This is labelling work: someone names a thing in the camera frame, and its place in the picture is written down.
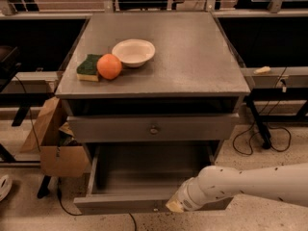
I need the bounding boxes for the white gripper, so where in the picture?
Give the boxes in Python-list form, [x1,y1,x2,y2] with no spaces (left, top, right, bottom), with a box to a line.
[166,178,205,213]

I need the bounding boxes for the grey drawer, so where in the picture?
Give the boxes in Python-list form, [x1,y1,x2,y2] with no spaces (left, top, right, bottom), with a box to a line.
[73,143,234,216]
[67,114,239,143]

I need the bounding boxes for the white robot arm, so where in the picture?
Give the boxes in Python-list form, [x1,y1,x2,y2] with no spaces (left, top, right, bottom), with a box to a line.
[166,163,308,213]

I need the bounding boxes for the grey top drawer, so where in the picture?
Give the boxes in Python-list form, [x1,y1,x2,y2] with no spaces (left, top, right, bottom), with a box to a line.
[67,114,239,143]

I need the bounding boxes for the grey drawer cabinet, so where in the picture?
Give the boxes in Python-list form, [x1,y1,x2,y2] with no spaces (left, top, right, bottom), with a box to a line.
[54,11,252,152]

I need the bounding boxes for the brown cardboard box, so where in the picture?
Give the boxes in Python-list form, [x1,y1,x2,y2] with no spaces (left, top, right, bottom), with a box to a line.
[20,97,90,177]

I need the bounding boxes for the orange fruit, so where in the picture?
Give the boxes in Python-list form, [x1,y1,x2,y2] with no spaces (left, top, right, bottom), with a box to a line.
[96,54,122,80]

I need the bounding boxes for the white bowl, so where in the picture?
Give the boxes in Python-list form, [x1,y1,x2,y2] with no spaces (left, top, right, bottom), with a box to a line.
[112,39,156,67]

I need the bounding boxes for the green yellow sponge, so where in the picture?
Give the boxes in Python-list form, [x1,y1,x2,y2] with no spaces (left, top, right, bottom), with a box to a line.
[76,54,101,82]

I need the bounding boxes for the small yellow foam piece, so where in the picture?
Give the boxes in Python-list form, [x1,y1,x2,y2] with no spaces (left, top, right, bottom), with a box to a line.
[253,66,270,74]

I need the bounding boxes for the white object on floor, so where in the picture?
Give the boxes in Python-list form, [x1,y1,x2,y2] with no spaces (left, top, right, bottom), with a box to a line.
[0,175,13,201]

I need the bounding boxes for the black floor cable right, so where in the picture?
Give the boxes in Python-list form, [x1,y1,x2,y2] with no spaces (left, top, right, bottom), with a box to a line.
[231,67,293,156]

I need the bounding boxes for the black floor cable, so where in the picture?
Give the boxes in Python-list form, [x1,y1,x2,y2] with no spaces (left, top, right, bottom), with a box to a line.
[13,75,85,218]
[231,67,293,156]

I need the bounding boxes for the black floor cable left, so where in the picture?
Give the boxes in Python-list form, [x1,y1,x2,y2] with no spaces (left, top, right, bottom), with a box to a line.
[13,75,85,218]

